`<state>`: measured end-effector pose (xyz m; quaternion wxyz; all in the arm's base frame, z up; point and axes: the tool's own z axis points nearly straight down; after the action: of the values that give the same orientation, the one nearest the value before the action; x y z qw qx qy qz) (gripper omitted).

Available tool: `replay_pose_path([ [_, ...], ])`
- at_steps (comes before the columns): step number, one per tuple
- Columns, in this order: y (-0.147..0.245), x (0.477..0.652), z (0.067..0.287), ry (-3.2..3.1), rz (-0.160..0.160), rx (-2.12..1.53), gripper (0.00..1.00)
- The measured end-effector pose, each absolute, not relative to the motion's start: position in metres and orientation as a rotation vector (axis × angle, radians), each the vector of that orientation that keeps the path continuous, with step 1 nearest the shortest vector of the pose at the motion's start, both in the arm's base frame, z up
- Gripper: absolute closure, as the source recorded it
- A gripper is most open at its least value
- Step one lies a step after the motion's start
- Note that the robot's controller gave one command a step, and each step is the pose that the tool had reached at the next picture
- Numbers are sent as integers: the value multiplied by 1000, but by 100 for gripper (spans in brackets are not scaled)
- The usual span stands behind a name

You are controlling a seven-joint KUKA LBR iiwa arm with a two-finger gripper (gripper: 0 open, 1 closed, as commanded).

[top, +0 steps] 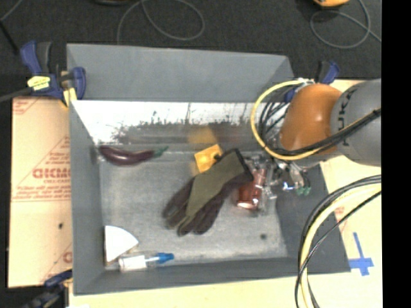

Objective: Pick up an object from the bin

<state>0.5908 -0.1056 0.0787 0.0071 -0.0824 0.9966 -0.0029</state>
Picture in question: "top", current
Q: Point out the white wedge block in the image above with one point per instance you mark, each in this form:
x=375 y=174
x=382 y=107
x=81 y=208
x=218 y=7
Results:
x=116 y=241

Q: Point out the yellow sponge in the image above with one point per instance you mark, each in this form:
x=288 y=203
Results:
x=205 y=160

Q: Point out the olive and dark glove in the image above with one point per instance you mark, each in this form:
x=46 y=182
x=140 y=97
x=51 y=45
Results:
x=205 y=191

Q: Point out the grey metal bin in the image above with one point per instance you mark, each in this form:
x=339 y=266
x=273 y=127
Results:
x=144 y=197

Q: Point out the red-brown metal cup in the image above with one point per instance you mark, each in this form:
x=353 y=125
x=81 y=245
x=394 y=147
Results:
x=247 y=194

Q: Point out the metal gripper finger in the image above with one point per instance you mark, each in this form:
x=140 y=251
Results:
x=268 y=197
x=261 y=165

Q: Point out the purple toy eggplant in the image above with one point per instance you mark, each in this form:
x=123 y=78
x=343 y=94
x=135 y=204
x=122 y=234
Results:
x=125 y=157

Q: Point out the brown cardboard board red print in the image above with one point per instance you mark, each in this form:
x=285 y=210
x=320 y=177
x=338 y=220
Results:
x=38 y=159

